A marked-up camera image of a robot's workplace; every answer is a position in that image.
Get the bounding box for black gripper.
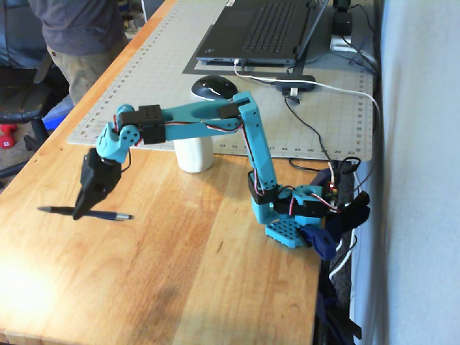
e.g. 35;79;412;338
72;147;122;221

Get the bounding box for blue and black pen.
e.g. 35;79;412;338
37;206;134;221

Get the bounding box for white ceramic mug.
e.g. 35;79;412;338
172;135;216;174

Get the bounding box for blue storage box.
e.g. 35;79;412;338
42;93;76;133

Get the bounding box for red dumbbell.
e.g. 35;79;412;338
0;124;19;150

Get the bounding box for black office chair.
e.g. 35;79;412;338
0;0;73;180

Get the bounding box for grey gridded cutting mat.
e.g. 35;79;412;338
67;0;377;162

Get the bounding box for black computer mouse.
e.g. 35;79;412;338
190;75;239;101

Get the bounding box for person in grey shirt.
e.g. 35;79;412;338
27;0;131;107

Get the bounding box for blue table clamp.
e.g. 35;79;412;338
300;215;346;262

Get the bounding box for black USB hub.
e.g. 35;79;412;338
275;74;316;93

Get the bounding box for black laptop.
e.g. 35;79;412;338
195;0;330;67

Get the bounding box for black power adapter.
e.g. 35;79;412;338
330;9;354;37

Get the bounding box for thin black cable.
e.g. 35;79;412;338
282;93;334;173

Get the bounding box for short white cable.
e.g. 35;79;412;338
328;229;359;282

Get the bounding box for black clamp handle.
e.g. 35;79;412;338
337;190;372;231

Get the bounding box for long white cable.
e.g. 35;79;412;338
234;59;382;152

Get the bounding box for tangled black cables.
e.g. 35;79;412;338
343;2;381;77

